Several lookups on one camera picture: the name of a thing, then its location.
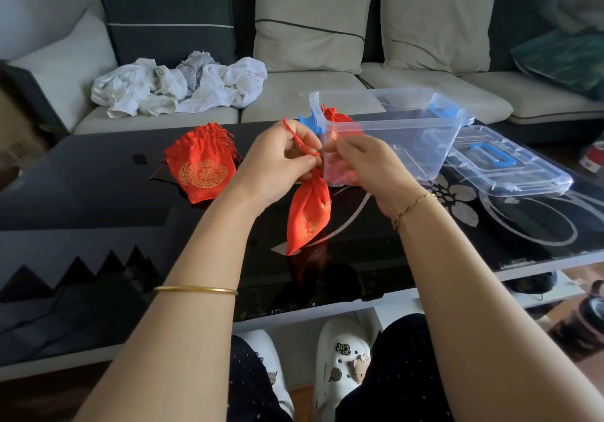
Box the person's left forearm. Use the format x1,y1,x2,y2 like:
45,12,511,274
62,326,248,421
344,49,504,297
75,182,266,422

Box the grey and beige sofa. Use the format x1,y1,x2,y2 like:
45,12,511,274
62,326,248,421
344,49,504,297
0,0,604,144

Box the black dotted trousers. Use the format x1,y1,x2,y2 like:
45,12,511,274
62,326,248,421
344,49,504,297
227,313,455,422

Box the red drawstring pouch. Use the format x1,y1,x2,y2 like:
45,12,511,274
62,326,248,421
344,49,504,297
320,104,365,140
282,118,332,257
196,122,242,163

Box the teal cushion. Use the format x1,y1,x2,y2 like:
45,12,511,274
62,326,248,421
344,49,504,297
510,27,604,101

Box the red pouch with gold medallion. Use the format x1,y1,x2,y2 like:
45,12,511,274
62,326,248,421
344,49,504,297
164,127,238,204

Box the person's right hand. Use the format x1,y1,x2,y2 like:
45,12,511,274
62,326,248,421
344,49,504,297
323,133,428,220

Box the red and white object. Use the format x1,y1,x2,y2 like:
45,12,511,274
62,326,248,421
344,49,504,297
579,139,604,174

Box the person's left hand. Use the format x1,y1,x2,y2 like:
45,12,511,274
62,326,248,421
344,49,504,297
231,119,324,216

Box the dark grey cushion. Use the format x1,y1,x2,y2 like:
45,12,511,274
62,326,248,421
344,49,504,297
86,0,238,69

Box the person's right forearm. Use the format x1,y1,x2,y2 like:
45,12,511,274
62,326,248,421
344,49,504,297
377,187,604,422

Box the clear plastic storage box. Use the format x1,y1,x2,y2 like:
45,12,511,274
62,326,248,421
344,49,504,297
298,87,475,188

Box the grey striped cloth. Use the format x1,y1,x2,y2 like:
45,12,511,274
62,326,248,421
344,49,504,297
176,51,219,98

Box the clear lid with blue handle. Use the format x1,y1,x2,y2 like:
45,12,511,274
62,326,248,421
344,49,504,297
445,125,574,198

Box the black glass coffee table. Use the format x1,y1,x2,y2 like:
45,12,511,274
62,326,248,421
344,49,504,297
0,115,604,383

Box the white clog with charms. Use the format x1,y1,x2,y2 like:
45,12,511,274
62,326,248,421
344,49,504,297
234,329,296,420
311,316,372,422

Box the brown wooden furniture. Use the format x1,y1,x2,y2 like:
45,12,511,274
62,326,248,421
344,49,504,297
0,60,57,191

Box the gold bangle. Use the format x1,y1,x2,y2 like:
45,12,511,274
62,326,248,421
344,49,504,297
153,285,239,297

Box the plain beige cushion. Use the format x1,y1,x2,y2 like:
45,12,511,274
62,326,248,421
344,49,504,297
378,0,505,76

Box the beige cushion with dark stripe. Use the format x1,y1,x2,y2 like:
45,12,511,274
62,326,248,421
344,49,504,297
253,0,375,75

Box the thin gold chain bracelet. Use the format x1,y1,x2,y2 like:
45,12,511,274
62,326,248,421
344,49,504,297
392,192,439,232

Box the crumpled white clothes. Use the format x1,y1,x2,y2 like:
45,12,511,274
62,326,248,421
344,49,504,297
91,56,268,119

